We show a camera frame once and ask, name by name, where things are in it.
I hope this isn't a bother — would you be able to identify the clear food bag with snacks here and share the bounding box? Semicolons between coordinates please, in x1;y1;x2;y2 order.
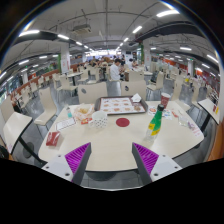
72;103;95;122

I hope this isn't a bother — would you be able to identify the beige wooden chair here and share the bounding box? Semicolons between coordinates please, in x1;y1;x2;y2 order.
77;81;108;105
120;79;148;101

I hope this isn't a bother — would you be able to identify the red paper packet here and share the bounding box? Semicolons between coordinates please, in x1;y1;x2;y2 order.
45;131;62;147

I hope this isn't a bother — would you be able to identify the white crumpled napkin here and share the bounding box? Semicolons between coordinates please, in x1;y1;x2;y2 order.
130;93;143;103

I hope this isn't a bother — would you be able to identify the green drink bottle black cap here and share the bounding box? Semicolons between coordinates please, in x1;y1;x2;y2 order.
143;103;165;144

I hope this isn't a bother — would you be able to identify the ceiling air conditioner unit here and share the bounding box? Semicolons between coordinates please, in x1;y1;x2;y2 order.
71;23;93;36

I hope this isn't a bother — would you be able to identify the white printed card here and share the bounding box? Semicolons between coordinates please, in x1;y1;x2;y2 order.
54;117;78;132

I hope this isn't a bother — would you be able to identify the white dotted mug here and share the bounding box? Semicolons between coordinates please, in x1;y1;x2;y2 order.
87;110;109;130

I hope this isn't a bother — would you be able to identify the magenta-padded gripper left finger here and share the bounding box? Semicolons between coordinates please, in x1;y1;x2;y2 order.
41;142;92;186

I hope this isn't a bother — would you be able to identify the red paper cup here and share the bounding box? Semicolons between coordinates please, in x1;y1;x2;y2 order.
160;92;172;109

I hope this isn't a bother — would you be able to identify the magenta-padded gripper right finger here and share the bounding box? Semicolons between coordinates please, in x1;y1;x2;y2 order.
131;142;183;186

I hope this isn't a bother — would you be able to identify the small clear plastic packet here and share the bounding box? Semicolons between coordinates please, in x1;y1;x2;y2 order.
178;114;190;128

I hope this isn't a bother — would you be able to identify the group of beige chairs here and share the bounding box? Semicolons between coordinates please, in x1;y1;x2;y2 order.
0;61;221;128

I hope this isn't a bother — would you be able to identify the colourful printed flyer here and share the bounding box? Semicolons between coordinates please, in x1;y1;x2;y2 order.
147;105;175;121

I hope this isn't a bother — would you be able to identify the flat round red coaster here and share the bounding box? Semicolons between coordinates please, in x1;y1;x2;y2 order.
115;117;131;128

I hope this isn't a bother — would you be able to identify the small clear bottle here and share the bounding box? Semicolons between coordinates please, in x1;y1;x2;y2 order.
64;104;73;119

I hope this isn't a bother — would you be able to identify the group of ceiling lights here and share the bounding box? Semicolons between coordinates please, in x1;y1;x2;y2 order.
0;9;221;79

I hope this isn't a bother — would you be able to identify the dark food tray with liner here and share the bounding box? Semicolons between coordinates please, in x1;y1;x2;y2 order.
94;95;149;116

